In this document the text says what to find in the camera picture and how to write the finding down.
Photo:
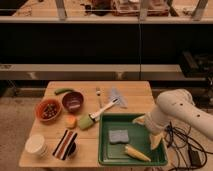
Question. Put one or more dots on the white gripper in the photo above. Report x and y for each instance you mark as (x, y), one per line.
(155, 123)

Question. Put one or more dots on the green plastic tray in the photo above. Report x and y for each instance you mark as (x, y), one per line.
(114, 154)

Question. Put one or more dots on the white handled dish brush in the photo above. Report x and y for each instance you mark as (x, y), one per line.
(107, 106)

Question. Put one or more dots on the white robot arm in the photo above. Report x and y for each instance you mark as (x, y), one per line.
(178, 104)

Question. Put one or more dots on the yellow corn cob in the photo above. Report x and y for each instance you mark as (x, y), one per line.
(129, 150)

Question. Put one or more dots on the blue grey sponge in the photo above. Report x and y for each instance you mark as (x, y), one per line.
(118, 136)

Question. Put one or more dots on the light blue cloth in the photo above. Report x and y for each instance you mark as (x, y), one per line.
(114, 93)

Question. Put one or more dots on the black power adapter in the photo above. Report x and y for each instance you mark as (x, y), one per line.
(194, 158)

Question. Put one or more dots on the light green cup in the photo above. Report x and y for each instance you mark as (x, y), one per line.
(85, 122)

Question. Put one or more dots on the silver fork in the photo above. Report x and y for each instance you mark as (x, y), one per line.
(98, 93)

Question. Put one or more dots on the orange fruit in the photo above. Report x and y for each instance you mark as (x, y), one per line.
(70, 121)

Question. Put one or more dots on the dark red bowl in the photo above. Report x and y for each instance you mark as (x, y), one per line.
(73, 101)

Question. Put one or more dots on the wooden table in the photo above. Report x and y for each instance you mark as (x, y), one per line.
(139, 100)

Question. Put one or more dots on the striped brown white towel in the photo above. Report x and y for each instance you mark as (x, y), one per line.
(66, 146)

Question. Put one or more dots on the green cucumber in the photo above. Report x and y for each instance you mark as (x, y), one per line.
(63, 90)

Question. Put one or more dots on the orange bowl with food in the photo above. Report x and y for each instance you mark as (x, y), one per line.
(48, 110)

